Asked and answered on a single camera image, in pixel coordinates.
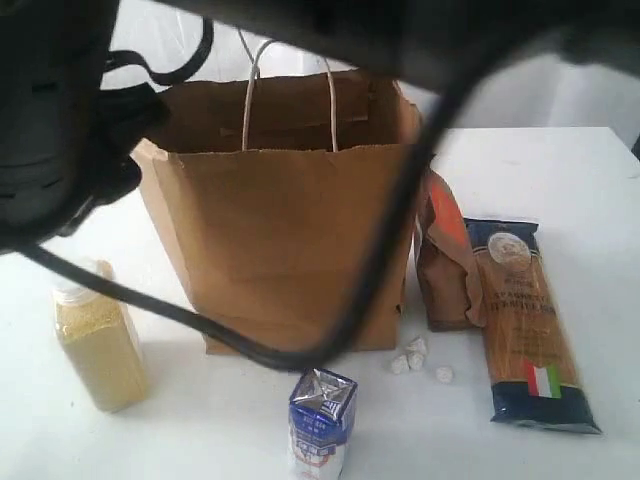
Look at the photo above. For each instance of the blue and white milk carton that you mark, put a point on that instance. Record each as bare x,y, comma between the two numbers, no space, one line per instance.
321,414

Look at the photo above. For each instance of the spaghetti packet with Italian flag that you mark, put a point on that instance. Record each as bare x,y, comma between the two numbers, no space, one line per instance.
534,379

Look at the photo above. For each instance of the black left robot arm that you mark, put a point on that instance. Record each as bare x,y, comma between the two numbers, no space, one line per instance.
66,141

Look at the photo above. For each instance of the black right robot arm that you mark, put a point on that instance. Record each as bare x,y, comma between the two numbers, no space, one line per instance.
425,42

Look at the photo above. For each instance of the brown paper shopping bag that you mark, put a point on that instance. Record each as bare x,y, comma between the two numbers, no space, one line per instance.
266,196

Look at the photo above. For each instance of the brown pouch with orange label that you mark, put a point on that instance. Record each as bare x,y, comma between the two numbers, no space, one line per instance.
446,268

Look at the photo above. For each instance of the white crumpled paper ball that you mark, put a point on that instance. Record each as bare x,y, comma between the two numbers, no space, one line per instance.
399,365
418,345
444,374
415,360

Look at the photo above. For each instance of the millet bottle with white cap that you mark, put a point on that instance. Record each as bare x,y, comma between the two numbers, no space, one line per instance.
100,341

